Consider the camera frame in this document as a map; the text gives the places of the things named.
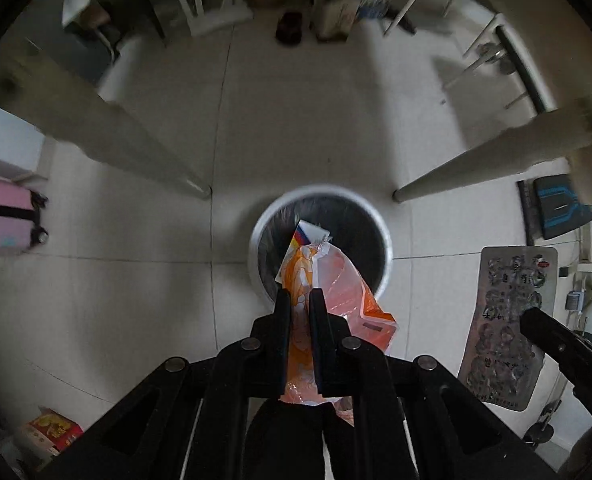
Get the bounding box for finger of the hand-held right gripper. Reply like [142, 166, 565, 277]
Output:
[520, 308, 592, 426]

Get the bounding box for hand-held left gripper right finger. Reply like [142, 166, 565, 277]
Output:
[308, 287, 557, 480]

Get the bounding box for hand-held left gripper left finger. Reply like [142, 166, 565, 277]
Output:
[40, 287, 293, 480]

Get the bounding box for orange snack bag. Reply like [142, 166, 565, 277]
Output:
[275, 219, 401, 426]

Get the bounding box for white round trash bin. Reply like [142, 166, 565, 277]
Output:
[247, 185, 393, 307]

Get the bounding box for silver printed foil sheet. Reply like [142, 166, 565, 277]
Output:
[457, 245, 559, 412]

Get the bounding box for metal dumbbell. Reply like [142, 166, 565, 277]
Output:
[522, 422, 557, 445]

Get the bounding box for black board with blue lines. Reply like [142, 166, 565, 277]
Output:
[517, 174, 592, 247]

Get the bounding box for red printed cardboard box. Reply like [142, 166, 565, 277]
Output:
[26, 407, 84, 453]

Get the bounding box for pink suitcase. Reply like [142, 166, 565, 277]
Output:
[0, 172, 50, 253]

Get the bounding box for dark shoes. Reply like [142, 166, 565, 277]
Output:
[275, 11, 304, 45]

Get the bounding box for white printed carton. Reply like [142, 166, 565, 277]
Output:
[316, 0, 359, 41]

